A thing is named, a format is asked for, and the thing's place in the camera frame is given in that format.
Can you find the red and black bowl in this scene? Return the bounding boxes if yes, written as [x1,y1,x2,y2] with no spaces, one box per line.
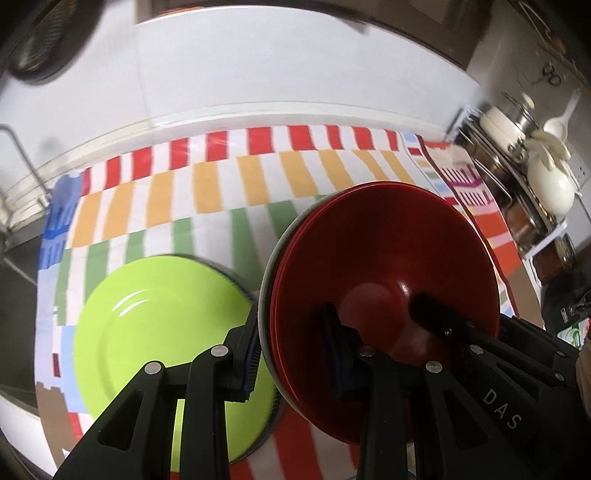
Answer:
[272,181,501,446]

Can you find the thin gooseneck faucet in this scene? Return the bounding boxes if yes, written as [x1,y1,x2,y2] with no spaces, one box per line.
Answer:
[0,124,51,204]

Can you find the white pot with lid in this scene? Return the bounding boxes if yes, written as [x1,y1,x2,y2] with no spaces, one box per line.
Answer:
[478,92,536,148]

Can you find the green plate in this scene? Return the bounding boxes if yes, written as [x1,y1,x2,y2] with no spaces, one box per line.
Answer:
[73,256,278,467]

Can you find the steel sink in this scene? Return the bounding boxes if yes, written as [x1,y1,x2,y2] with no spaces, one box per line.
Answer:
[0,203,47,384]

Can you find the white cloth with magenta pattern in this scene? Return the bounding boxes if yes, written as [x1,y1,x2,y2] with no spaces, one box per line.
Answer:
[402,134,513,287]

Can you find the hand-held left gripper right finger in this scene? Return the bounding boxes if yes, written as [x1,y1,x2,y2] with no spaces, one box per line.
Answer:
[321,302,476,480]

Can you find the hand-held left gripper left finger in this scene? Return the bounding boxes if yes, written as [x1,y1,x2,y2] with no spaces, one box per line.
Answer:
[54,305,259,480]

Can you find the glass jar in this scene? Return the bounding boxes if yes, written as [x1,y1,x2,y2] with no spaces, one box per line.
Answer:
[536,235,578,282]

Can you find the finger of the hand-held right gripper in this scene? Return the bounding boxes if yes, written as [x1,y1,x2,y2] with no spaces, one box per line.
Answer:
[411,293,467,335]

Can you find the black frying pan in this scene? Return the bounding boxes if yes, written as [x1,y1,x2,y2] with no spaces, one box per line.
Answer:
[7,0,102,84]

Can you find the black scissors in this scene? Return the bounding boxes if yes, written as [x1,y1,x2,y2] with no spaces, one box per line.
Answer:
[538,62,561,88]

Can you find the cream teapot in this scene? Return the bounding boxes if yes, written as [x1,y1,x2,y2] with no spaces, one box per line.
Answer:
[526,134,578,215]

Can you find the white rice spoon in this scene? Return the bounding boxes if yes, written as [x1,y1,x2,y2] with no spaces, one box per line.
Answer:
[542,90,583,144]

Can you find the metal storage rack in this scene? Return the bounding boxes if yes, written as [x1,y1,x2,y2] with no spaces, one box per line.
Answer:
[445,106,568,259]

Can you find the large blue patterned plate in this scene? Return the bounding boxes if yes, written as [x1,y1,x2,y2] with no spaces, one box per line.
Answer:
[203,258,283,467]

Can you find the colourful striped cloth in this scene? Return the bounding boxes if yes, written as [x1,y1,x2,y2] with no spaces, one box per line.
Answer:
[34,124,513,480]

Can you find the white bowl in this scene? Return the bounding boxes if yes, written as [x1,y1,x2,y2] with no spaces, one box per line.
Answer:
[259,196,333,421]

